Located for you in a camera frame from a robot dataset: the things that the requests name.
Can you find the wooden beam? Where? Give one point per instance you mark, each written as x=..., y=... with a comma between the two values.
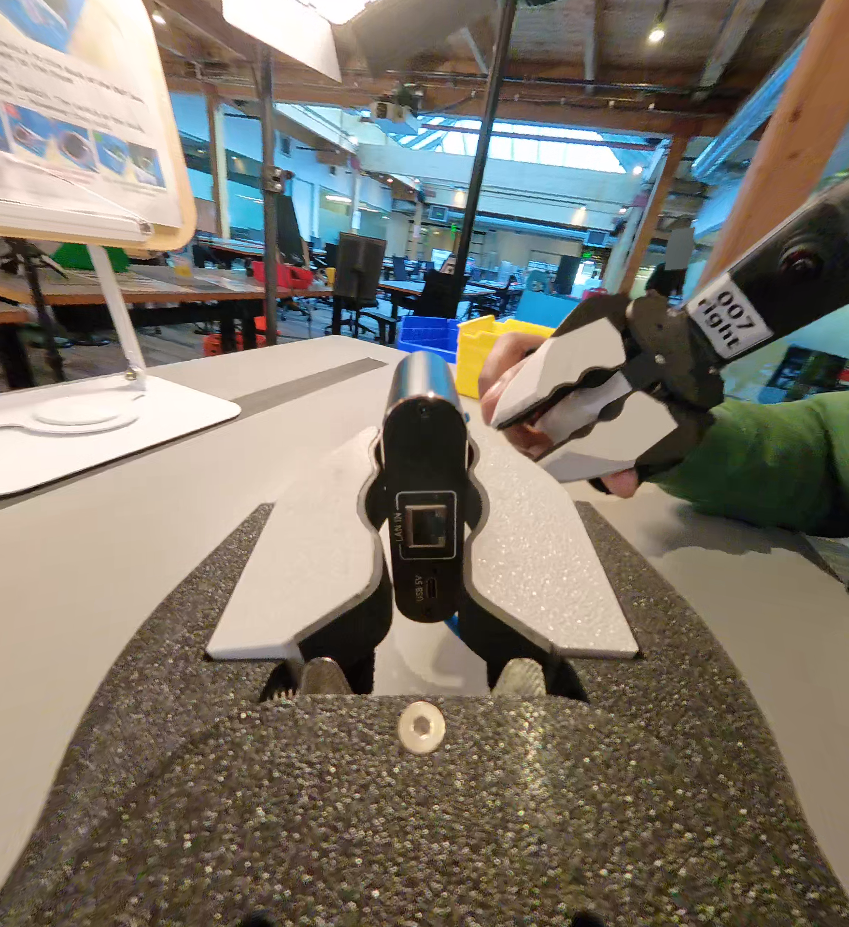
x=801, y=131

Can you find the person's right hand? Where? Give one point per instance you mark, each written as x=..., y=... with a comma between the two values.
x=519, y=391

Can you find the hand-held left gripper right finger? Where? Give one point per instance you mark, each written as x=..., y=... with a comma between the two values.
x=548, y=572

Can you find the thin black lamp pole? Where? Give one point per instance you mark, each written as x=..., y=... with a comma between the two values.
x=268, y=203

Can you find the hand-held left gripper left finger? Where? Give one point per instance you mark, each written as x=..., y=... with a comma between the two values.
x=302, y=565

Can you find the black metal pole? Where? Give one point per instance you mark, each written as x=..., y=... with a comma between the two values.
x=483, y=131

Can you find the green box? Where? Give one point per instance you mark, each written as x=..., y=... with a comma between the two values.
x=84, y=258

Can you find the white lamp panel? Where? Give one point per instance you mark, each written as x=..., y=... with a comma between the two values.
x=287, y=32

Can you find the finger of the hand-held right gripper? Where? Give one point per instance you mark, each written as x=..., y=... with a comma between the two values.
x=562, y=370
x=613, y=442

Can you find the yellow storage bin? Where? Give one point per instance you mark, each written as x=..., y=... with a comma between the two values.
x=504, y=348

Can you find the white stand base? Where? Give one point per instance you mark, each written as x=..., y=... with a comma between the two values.
x=91, y=420

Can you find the blue storage bin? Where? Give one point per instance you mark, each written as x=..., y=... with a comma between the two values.
x=428, y=336

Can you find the red plastic crate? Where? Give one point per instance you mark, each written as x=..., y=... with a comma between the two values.
x=283, y=275

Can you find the person's right forearm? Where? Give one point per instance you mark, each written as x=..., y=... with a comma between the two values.
x=772, y=464

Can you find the black ethernet hub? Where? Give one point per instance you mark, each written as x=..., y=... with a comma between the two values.
x=425, y=478

